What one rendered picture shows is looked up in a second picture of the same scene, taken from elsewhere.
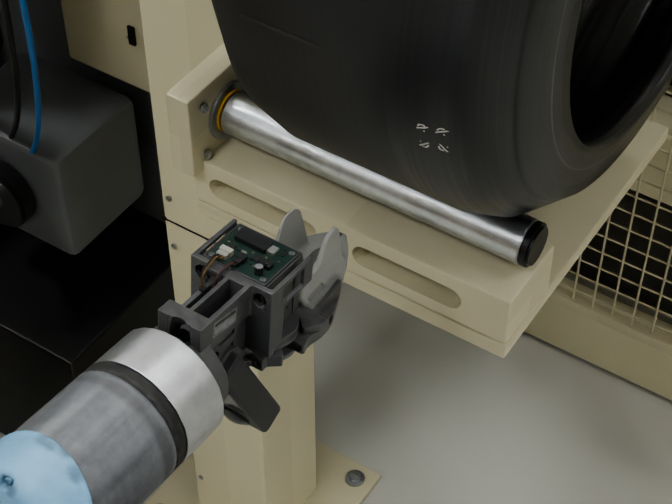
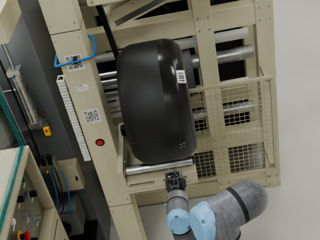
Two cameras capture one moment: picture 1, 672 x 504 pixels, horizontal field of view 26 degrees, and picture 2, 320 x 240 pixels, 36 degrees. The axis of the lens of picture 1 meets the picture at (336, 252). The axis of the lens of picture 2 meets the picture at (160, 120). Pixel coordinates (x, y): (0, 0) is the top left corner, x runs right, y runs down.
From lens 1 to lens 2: 1.22 m
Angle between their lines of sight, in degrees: 24
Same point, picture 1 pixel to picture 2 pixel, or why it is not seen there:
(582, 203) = not seen: hidden behind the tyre
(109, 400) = (177, 200)
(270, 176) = (140, 177)
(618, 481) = not seen: hidden behind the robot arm
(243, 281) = (176, 178)
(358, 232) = (163, 176)
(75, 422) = (176, 205)
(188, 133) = (124, 177)
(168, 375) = (180, 194)
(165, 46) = (102, 169)
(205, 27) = (110, 160)
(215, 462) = not seen: outside the picture
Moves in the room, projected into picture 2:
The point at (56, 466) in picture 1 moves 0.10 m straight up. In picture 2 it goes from (180, 210) to (176, 192)
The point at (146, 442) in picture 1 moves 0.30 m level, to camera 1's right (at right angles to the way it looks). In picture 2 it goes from (185, 203) to (242, 165)
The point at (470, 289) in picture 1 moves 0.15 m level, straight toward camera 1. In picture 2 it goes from (188, 173) to (204, 190)
